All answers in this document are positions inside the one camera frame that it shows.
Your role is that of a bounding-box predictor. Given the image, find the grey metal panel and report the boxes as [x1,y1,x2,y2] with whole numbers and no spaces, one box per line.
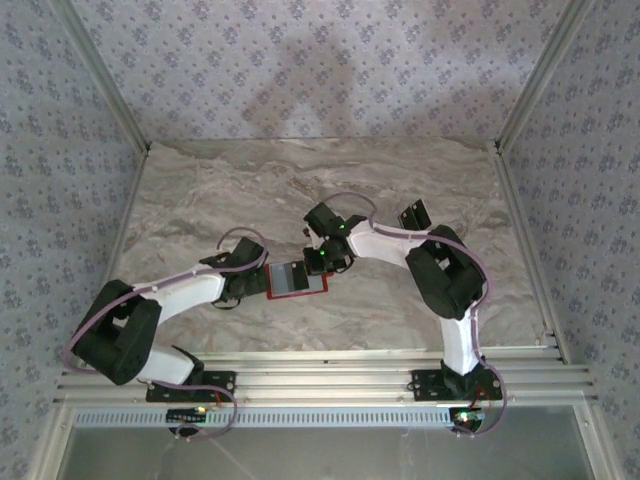
[64,405,596,480]

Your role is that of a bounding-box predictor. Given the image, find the aluminium frame leg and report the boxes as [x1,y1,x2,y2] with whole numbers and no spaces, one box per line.
[24,405,76,480]
[574,405,621,480]

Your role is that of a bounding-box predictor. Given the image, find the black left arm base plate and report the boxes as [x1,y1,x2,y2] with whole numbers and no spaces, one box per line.
[145,370,237,403]

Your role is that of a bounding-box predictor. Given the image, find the aluminium mounting rail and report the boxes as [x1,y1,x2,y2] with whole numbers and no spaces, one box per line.
[52,349,599,407]

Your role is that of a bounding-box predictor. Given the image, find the aluminium corner post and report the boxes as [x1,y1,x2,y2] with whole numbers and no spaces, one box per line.
[493,0,597,154]
[49,0,152,152]

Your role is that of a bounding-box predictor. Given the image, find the aluminium side rail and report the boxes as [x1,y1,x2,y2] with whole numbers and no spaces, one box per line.
[99,144,152,296]
[492,142,571,365]

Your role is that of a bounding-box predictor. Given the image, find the grey slotted cable duct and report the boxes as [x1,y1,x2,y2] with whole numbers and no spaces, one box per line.
[73,405,469,430]

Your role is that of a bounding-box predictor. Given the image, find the red leather card holder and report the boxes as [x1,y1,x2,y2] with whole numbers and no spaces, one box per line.
[263,259,330,302]

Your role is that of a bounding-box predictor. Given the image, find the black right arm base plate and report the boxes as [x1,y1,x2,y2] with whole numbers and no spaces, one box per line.
[410,368,503,401]

